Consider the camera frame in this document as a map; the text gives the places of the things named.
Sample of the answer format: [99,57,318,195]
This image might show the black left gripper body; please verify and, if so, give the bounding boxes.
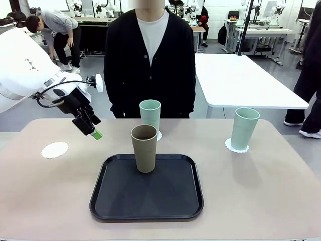
[57,93,94,118]

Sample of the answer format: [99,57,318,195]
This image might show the pale green cup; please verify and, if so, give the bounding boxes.
[139,99,162,138]
[230,107,260,151]

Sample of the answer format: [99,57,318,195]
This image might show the person's left forearm black sleeve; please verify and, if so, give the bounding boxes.
[184,67,197,113]

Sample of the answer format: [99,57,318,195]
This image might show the person's right forearm black sleeve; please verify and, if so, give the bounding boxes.
[103,67,122,118]

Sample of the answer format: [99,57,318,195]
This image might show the brown cup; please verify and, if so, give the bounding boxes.
[130,125,158,174]

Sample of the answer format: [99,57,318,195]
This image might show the person in black cardigan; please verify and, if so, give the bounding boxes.
[103,0,197,119]

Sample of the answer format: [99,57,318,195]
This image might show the person in grey hoodie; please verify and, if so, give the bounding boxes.
[25,7,82,74]

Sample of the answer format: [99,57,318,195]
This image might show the black plastic tray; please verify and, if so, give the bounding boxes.
[89,153,204,222]

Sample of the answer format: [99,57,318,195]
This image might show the black bags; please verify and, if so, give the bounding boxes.
[0,11,27,26]

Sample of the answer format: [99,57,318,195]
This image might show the wooden top desk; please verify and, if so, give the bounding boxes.
[191,26,206,53]

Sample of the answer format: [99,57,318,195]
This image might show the seated person in black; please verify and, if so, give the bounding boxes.
[199,5,210,47]

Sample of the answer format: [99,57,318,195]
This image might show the white table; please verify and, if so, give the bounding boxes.
[194,53,310,118]

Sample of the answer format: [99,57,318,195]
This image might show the black backpack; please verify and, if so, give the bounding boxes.
[217,23,228,46]

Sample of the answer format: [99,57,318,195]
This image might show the black pole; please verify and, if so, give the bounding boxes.
[237,0,254,56]

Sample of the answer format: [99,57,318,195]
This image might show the grey desk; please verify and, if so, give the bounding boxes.
[234,27,294,55]

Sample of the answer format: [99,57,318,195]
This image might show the person in dark clothes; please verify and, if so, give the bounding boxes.
[283,10,321,139]

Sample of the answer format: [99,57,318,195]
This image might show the thin black camera cable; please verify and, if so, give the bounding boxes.
[29,79,97,109]

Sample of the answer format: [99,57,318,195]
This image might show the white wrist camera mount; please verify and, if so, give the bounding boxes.
[86,73,104,93]

